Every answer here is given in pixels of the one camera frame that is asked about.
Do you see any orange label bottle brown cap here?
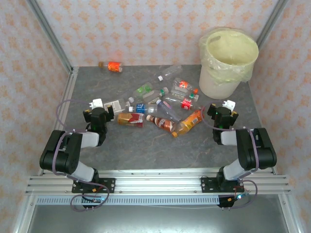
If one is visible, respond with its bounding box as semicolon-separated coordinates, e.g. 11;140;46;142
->
98;61;123;73

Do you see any grey slotted cable duct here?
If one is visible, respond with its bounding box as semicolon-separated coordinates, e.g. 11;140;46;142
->
36;196;221;206

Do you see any orange juice bottle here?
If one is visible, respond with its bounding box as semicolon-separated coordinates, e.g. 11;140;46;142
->
172;110;204;138

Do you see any brown tea bottle red label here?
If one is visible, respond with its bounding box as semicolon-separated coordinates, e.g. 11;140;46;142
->
117;112;144;128

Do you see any red label bottle red cap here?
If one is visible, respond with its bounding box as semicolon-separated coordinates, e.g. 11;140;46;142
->
170;97;204;114

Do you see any aluminium frame post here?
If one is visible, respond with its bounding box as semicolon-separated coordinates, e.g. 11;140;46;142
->
25;0;73;73
256;0;290;49

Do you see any cream plastic bin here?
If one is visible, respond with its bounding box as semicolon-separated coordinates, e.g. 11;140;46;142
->
198;28;259;100

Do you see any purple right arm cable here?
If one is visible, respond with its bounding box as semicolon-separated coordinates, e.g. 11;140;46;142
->
201;102;259;210

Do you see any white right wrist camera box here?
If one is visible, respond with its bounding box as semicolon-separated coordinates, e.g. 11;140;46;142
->
222;99;237;110

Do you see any grey metal lower panel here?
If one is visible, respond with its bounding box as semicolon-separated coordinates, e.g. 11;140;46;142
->
26;205;290;233

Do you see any blue label bottle white cap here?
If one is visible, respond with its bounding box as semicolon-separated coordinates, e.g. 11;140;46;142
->
128;103;158;115

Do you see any yellowish clear bin liner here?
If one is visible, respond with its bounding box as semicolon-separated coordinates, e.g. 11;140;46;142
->
198;27;259;84

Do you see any clear bottle green cap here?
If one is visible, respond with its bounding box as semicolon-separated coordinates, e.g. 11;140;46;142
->
163;93;200;104

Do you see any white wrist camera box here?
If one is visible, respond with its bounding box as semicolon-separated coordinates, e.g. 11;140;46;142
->
222;99;237;110
88;98;104;109

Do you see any grey label bottle white cap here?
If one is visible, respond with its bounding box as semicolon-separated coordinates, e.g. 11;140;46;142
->
103;97;134;114

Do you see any square bottle green neck wrap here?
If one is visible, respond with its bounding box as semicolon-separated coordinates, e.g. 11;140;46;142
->
142;87;170;102

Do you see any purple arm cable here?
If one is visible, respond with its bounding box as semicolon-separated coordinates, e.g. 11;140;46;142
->
201;102;259;210
52;99;110;212

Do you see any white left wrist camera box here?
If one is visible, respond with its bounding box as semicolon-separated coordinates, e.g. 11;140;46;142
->
88;98;104;109

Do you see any clear bottle orange cap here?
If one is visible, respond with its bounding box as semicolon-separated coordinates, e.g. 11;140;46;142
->
171;77;199;95

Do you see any aluminium side rail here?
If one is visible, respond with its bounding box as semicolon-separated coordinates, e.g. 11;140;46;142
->
38;67;80;176

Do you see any brown cola bottle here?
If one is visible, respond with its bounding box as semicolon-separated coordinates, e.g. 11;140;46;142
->
145;115;177;133

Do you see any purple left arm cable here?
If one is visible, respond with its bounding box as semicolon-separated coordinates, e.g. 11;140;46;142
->
52;99;110;212

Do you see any clear bottle purple cap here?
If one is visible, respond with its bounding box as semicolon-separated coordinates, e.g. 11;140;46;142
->
156;99;182;122

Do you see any aluminium mounting rail beam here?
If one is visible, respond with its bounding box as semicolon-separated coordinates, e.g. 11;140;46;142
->
25;169;292;196

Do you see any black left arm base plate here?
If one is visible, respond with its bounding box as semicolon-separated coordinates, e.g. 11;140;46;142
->
71;178;116;194

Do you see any clear bottle white cap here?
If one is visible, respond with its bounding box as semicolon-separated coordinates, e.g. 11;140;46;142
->
157;65;183;82

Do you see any green label clear bottle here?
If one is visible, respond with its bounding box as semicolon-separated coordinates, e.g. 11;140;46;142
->
133;82;153;98

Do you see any aluminium frame leg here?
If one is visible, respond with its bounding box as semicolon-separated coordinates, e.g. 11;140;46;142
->
12;195;37;233
278;194;302;233

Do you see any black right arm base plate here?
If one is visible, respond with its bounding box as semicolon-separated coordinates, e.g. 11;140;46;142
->
201;176;245;194

